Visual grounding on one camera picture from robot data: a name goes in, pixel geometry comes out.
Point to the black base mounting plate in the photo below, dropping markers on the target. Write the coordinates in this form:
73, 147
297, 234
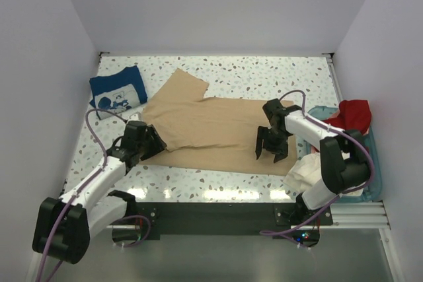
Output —
154, 220

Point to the beige t-shirt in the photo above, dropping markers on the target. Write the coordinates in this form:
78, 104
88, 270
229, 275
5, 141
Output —
210, 133

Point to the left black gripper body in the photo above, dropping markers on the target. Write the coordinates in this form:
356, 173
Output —
151, 144

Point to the red t-shirt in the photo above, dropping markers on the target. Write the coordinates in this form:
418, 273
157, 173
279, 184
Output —
352, 114

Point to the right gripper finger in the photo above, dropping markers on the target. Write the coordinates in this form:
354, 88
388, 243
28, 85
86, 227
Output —
260, 137
280, 154

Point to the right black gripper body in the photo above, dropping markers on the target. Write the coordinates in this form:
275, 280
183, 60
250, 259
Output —
275, 141

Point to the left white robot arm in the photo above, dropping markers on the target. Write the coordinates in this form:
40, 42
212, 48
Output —
65, 225

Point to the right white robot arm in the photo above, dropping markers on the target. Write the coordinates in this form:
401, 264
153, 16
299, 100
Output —
345, 163

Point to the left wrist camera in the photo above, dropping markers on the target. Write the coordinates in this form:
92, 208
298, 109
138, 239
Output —
135, 117

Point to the folded blue t-shirt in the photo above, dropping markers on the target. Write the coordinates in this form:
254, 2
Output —
119, 92

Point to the white t-shirt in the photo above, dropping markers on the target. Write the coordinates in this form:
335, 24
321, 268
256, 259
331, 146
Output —
304, 174

